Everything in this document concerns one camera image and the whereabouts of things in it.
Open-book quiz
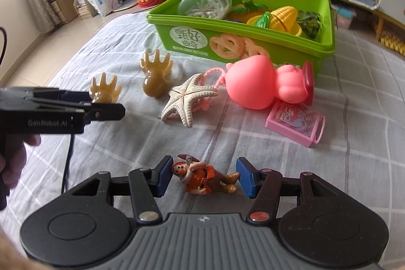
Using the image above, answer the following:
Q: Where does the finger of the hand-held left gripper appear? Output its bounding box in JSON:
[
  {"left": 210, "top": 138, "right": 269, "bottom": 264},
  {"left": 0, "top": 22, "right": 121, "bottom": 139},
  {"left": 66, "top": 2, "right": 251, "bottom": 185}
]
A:
[
  {"left": 25, "top": 89, "right": 94, "bottom": 105},
  {"left": 72, "top": 103, "right": 126, "bottom": 126}
]

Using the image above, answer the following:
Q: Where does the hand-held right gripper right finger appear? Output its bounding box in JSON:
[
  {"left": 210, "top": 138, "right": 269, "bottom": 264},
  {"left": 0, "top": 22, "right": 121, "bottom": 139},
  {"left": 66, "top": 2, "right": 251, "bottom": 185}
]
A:
[{"left": 236, "top": 157, "right": 348, "bottom": 224}]

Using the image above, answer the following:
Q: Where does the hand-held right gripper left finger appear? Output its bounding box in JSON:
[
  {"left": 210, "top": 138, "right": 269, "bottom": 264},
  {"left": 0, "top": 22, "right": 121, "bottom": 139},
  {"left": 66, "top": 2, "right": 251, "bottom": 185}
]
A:
[{"left": 63, "top": 155, "right": 173, "bottom": 224}]

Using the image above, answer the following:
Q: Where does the small amber claw clip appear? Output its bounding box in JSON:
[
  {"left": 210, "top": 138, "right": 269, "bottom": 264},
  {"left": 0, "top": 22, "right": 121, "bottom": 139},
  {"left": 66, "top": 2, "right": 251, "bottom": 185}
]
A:
[{"left": 89, "top": 73, "right": 123, "bottom": 105}]

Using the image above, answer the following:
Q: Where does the orange cartoon figurine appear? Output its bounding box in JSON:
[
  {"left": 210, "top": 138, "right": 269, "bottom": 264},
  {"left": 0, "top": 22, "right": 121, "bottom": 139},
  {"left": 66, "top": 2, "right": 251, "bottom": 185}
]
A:
[{"left": 171, "top": 154, "right": 240, "bottom": 195}]

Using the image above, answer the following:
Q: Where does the green plastic cookie box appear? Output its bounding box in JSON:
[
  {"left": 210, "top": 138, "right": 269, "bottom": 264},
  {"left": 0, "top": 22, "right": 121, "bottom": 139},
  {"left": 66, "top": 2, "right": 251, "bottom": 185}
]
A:
[{"left": 146, "top": 0, "right": 336, "bottom": 81}]

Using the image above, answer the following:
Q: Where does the clear cotton swab jar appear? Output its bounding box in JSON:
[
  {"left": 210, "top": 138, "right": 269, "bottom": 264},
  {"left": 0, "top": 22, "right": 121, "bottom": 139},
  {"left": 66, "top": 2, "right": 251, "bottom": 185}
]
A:
[{"left": 177, "top": 0, "right": 233, "bottom": 19}]

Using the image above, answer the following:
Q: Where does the yellow plastic bowl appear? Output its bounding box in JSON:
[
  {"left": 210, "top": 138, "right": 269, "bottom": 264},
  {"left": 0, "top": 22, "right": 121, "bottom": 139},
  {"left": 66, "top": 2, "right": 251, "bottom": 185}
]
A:
[{"left": 246, "top": 14, "right": 303, "bottom": 37}]

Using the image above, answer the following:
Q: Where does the yellow toy corn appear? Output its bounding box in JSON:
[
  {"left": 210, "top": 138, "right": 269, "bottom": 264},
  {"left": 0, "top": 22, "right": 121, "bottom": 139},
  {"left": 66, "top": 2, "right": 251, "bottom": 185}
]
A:
[{"left": 270, "top": 5, "right": 298, "bottom": 32}]

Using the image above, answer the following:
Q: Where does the person's left hand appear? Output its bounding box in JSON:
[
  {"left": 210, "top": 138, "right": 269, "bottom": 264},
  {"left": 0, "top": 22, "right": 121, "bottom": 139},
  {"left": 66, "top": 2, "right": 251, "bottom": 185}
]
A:
[{"left": 0, "top": 135, "right": 41, "bottom": 192}]

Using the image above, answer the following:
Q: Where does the grey checked bed sheet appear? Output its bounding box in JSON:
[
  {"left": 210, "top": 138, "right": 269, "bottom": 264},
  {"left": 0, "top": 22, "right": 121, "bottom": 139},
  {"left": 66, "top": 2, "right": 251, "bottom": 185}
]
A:
[{"left": 0, "top": 12, "right": 405, "bottom": 258}]

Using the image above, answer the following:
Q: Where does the large amber claw clip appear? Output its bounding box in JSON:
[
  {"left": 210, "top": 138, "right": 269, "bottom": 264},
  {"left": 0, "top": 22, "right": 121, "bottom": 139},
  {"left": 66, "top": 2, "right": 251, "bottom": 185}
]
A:
[{"left": 140, "top": 49, "right": 174, "bottom": 98}]

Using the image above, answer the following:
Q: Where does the pink toy case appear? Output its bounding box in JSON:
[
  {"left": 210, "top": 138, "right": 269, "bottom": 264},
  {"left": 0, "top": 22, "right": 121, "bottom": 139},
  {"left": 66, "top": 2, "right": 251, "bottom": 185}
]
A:
[{"left": 265, "top": 98, "right": 327, "bottom": 148}]

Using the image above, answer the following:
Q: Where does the beige starfish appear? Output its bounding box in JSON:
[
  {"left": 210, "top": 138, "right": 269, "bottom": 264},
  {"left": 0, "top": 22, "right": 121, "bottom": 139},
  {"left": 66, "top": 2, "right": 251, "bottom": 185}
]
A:
[{"left": 161, "top": 74, "right": 220, "bottom": 129}]

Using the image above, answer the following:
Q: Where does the pink rubber squeeze toy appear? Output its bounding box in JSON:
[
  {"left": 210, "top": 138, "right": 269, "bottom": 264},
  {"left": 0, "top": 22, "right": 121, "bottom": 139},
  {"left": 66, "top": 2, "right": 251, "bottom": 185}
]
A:
[{"left": 225, "top": 55, "right": 316, "bottom": 110}]

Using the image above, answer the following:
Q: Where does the white round fan base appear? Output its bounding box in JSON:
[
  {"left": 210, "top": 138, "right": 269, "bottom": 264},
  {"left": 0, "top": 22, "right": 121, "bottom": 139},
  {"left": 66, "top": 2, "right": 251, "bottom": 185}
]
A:
[{"left": 113, "top": 0, "right": 140, "bottom": 12}]

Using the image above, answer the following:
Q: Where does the dark green toy lettuce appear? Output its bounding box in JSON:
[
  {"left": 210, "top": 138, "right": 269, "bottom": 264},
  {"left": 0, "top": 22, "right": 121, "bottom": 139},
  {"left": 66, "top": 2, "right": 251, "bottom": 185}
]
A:
[{"left": 296, "top": 10, "right": 322, "bottom": 40}]

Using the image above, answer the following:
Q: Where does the clear plastic storage box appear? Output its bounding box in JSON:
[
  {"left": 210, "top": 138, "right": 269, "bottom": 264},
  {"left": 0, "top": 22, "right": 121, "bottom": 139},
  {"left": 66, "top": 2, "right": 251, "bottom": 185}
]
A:
[{"left": 335, "top": 6, "right": 355, "bottom": 31}]

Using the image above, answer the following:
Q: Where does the yellow egg tray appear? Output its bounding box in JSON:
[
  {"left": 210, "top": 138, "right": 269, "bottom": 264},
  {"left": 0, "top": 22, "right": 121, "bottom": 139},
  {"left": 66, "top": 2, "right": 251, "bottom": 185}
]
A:
[{"left": 380, "top": 29, "right": 405, "bottom": 56}]

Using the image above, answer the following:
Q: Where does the white cabinet drawer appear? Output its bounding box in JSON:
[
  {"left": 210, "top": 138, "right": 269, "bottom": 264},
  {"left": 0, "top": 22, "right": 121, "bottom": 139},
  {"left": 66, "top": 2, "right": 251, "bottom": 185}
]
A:
[{"left": 378, "top": 0, "right": 405, "bottom": 21}]

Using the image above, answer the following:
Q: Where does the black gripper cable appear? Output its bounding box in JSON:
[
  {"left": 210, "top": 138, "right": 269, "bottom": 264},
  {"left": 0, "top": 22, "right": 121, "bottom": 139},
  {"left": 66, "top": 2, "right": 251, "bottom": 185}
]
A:
[{"left": 62, "top": 132, "right": 77, "bottom": 194}]

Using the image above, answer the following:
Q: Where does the pink bead ring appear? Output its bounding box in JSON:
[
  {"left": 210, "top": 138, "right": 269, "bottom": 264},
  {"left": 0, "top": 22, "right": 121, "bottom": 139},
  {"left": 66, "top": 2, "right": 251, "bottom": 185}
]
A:
[{"left": 196, "top": 66, "right": 229, "bottom": 112}]

